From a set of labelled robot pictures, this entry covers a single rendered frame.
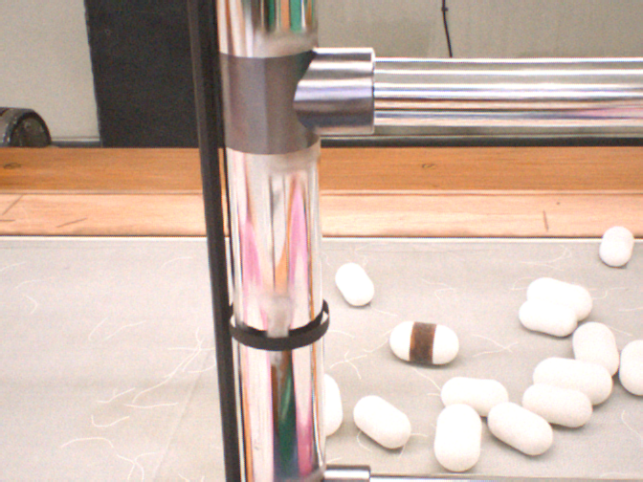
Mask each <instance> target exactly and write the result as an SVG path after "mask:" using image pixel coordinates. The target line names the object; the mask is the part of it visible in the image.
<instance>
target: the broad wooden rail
mask: <svg viewBox="0 0 643 482"><path fill-rule="evenodd" d="M320 151H321V207H322V238H502V239H603V238H604V235H605V233H606V232H607V230H608V229H610V228H612V227H623V228H627V229H628V230H629V231H630V233H631V234H632V237H633V239H643V146H593V147H465V148H320ZM0 237H207V235H206V222H205V210H204V196H203V184H202V172H200V160H199V148H5V147H0Z"/></svg>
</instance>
